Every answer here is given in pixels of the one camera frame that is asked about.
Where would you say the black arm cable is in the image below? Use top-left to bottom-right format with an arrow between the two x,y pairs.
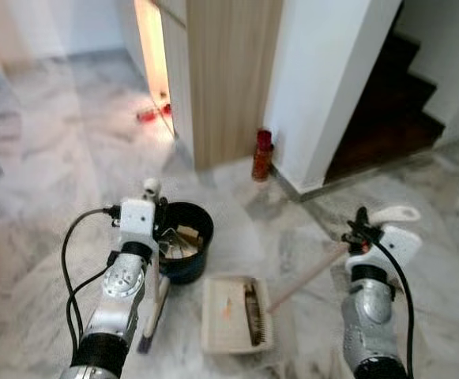
371,237 -> 416,379
61,207 -> 123,348

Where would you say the small red floor object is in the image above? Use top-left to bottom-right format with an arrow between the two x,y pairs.
137,104 -> 172,123

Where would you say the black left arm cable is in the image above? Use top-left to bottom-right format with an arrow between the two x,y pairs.
61,207 -> 123,348

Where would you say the beige long-handled dustpan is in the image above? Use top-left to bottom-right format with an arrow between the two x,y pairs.
201,205 -> 421,354

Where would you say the red spray bottle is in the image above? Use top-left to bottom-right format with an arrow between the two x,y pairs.
252,129 -> 274,182

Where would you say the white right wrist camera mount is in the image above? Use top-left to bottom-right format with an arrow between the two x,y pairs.
348,225 -> 422,273

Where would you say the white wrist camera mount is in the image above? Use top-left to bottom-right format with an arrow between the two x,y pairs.
119,197 -> 157,250
348,225 -> 422,273

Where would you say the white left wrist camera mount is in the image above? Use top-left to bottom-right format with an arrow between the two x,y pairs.
119,197 -> 157,250

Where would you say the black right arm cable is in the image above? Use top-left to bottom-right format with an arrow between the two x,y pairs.
371,237 -> 416,379

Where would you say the black plastic bucket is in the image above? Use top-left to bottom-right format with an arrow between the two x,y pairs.
156,202 -> 215,285

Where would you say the light wooden cabinet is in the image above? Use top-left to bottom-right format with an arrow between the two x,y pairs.
160,0 -> 284,171

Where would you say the tan cardboard scrap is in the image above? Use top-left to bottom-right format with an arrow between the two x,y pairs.
177,226 -> 203,242

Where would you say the dark wooden staircase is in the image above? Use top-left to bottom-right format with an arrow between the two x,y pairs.
324,0 -> 445,182

